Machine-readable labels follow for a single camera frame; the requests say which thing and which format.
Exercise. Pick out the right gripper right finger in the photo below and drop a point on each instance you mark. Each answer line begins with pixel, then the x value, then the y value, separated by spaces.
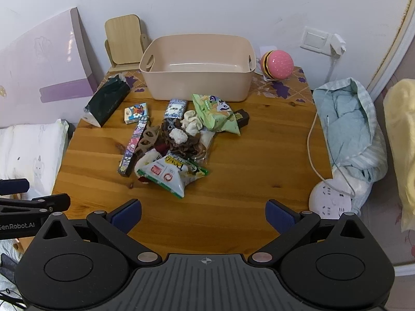
pixel 293 228

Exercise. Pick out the green pony snack bag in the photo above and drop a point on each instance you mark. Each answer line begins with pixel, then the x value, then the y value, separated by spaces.
pixel 215 114

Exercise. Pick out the cream white scrunchie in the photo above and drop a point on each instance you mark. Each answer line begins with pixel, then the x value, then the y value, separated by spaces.
pixel 191 124

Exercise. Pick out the light blue bedding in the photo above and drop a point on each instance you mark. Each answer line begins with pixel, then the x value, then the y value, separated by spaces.
pixel 356 145

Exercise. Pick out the blue white patterned box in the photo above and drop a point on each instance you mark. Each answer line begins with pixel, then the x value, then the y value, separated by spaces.
pixel 176 109

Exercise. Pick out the purple white board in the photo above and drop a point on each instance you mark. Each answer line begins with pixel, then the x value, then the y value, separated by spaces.
pixel 45 74

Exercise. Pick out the white round power strip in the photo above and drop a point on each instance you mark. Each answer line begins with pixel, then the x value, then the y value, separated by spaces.
pixel 330 199

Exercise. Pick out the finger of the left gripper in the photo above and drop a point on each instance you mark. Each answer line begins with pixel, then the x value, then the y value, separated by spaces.
pixel 14 186

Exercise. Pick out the brown plastic hair claw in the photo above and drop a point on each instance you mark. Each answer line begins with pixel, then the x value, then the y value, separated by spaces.
pixel 148 139

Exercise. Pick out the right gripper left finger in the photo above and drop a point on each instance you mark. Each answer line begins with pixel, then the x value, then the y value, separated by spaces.
pixel 112 229

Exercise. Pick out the small colourful card box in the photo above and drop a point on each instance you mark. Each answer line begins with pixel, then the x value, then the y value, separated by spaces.
pixel 135 113

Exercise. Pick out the white green snack bag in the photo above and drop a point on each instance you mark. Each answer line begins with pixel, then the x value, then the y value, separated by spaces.
pixel 172 173

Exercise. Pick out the clear packet white contents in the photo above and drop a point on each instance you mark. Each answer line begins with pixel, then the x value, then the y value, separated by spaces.
pixel 206 138

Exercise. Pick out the dark chocolate snack box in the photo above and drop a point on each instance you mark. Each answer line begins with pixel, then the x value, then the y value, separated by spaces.
pixel 242 118

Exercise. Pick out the white fluffy hair clip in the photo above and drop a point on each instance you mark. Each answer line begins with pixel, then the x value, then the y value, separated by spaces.
pixel 178 136

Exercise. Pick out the white pillow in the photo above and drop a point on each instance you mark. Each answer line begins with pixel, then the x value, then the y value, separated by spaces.
pixel 34 152

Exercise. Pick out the white wall switch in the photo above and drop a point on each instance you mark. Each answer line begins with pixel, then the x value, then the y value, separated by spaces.
pixel 314 40

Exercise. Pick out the pink hamburger plush toy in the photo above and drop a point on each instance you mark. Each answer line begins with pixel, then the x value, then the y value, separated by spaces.
pixel 276 64

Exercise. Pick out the white wall charger plug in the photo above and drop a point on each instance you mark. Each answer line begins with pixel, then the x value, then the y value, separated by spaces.
pixel 338 44

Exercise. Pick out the dark green tissue pack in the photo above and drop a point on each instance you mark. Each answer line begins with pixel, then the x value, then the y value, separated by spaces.
pixel 106 100

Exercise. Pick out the long colourful candy box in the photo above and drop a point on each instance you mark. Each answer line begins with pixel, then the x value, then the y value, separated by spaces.
pixel 125 166

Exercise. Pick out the yellow blanket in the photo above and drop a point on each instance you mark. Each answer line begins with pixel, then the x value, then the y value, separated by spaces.
pixel 398 107

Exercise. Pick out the beige plastic storage bin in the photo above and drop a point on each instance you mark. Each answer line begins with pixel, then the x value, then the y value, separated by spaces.
pixel 180 65

